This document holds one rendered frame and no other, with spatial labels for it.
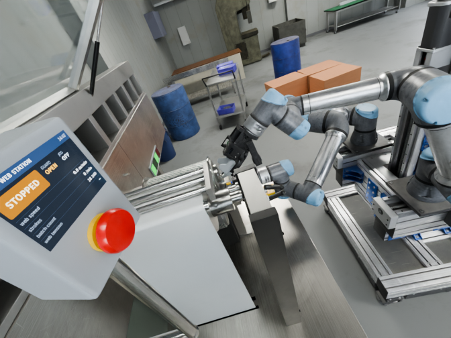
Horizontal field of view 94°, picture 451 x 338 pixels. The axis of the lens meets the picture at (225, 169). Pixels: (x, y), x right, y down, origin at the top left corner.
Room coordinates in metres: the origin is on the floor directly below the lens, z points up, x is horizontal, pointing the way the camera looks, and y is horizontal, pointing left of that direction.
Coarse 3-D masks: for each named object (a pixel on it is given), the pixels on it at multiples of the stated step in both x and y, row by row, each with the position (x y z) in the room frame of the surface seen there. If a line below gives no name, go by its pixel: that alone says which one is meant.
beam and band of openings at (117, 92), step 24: (120, 72) 1.32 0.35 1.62; (72, 96) 0.78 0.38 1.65; (96, 96) 0.92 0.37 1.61; (120, 96) 1.24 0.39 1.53; (72, 120) 0.69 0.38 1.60; (96, 120) 0.93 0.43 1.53; (120, 120) 1.08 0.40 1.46; (96, 144) 0.78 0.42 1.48; (0, 288) 0.28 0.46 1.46; (0, 312) 0.23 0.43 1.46; (0, 336) 0.19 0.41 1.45
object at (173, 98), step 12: (180, 84) 4.09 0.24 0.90; (156, 96) 3.89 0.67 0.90; (168, 96) 3.79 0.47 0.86; (180, 96) 3.86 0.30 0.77; (168, 108) 3.80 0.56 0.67; (180, 108) 3.81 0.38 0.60; (192, 108) 4.08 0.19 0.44; (168, 120) 3.84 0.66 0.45; (180, 120) 3.80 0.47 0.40; (192, 120) 3.89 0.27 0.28; (180, 132) 3.80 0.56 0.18; (192, 132) 3.83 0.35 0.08
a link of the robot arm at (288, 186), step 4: (288, 180) 0.68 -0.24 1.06; (276, 184) 0.70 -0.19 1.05; (284, 184) 0.68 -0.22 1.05; (288, 184) 0.67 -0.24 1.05; (292, 184) 0.66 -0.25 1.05; (284, 188) 0.67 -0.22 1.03; (288, 188) 0.66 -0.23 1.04; (292, 188) 0.65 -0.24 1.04; (276, 192) 0.71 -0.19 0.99; (288, 192) 0.65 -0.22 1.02; (292, 192) 0.64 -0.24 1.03; (280, 196) 0.69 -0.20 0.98; (284, 196) 0.68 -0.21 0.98; (288, 196) 0.65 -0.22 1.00; (292, 196) 0.63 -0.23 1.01
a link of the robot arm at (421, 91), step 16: (416, 80) 0.52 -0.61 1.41; (432, 80) 0.48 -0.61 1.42; (448, 80) 0.45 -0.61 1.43; (400, 96) 0.56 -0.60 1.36; (416, 96) 0.49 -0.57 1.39; (432, 96) 0.45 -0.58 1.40; (448, 96) 0.43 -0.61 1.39; (416, 112) 0.47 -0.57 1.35; (432, 112) 0.44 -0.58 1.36; (448, 112) 0.42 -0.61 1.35; (432, 128) 0.45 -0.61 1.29; (448, 128) 0.43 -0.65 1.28; (432, 144) 0.46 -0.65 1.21; (448, 144) 0.43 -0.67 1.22; (448, 160) 0.43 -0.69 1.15; (432, 176) 0.50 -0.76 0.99; (448, 176) 0.42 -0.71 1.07; (448, 192) 0.41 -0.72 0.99
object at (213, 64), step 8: (208, 64) 5.41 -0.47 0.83; (216, 64) 5.39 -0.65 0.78; (184, 72) 5.50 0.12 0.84; (192, 72) 5.47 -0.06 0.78; (168, 80) 5.56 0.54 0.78; (176, 80) 5.54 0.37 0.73; (232, 80) 5.37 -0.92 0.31; (216, 88) 5.68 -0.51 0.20; (224, 88) 5.43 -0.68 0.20; (192, 96) 5.76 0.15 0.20; (200, 96) 5.53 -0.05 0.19
